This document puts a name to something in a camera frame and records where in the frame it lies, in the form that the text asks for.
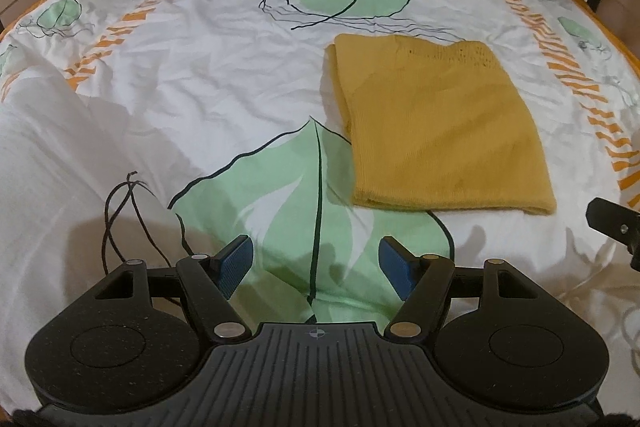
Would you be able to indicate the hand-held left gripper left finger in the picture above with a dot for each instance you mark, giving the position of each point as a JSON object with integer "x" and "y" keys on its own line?
{"x": 235, "y": 264}

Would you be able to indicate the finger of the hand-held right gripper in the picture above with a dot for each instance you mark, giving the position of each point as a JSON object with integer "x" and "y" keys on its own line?
{"x": 612, "y": 219}

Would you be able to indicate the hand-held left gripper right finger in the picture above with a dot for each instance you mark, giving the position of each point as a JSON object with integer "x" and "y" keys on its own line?
{"x": 397, "y": 264}

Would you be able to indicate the mustard yellow knit sweater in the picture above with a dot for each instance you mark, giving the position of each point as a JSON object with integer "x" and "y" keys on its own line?
{"x": 440, "y": 127}

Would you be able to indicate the white leaf printed blanket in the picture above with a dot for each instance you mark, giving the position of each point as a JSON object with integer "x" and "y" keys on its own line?
{"x": 200, "y": 82}

